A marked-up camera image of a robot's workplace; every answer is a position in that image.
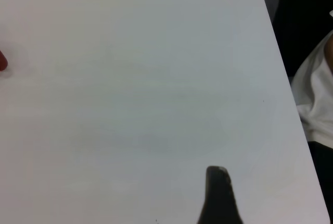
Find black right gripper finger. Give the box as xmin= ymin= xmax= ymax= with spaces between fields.
xmin=197 ymin=166 xmax=244 ymax=224

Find red ceramic mug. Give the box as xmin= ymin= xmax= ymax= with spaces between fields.
xmin=0 ymin=50 xmax=9 ymax=72

